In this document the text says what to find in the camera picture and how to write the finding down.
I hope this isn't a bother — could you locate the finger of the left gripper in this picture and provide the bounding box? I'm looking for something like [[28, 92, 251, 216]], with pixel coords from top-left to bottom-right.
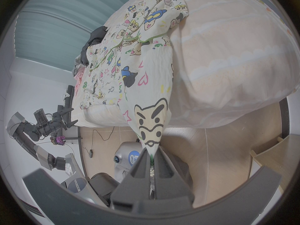
[[58, 106, 74, 116], [65, 119, 79, 129]]

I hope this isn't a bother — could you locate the bed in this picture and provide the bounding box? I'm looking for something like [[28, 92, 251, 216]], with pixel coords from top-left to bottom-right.
[[70, 0, 300, 138]]

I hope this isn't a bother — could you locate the pale bedside table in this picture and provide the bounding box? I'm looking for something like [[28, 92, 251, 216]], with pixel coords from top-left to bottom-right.
[[250, 135, 292, 193]]

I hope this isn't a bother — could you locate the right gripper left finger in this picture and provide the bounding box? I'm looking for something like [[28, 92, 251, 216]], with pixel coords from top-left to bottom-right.
[[110, 148, 151, 204]]

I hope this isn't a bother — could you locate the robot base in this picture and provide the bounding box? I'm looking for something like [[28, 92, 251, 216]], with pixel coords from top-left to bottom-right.
[[60, 142, 194, 208]]

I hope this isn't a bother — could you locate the white printed pillow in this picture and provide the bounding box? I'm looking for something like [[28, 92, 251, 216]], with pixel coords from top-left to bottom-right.
[[262, 0, 296, 44]]

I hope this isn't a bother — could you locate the dark grey shirt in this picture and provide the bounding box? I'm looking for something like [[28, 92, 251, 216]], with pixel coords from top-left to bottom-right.
[[80, 25, 109, 64]]

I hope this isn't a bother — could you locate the black cable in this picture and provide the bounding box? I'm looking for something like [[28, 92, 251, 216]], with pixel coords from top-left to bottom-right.
[[82, 126, 116, 159]]

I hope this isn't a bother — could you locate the white printed pyjama top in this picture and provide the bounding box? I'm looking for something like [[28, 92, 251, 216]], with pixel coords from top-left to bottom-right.
[[80, 0, 190, 172]]

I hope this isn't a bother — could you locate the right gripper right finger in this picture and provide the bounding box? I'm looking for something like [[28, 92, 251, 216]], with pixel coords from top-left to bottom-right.
[[153, 146, 195, 208]]

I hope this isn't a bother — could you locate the blue-green curtain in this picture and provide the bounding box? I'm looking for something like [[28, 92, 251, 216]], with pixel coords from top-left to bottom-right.
[[13, 0, 147, 73]]

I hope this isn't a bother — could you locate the pink garment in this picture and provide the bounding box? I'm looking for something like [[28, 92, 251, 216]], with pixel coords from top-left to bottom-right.
[[74, 67, 86, 85]]

